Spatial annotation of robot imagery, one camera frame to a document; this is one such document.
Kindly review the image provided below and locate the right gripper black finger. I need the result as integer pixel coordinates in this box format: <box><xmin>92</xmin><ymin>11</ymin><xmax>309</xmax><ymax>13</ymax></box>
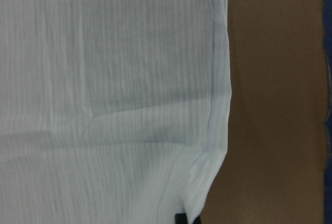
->
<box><xmin>175</xmin><ymin>213</ymin><xmax>187</xmax><ymax>224</ymax></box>

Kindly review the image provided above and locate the light blue button-up shirt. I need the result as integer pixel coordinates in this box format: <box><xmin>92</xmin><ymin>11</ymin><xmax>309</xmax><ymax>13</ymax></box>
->
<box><xmin>1</xmin><ymin>0</ymin><xmax>231</xmax><ymax>223</ymax></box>

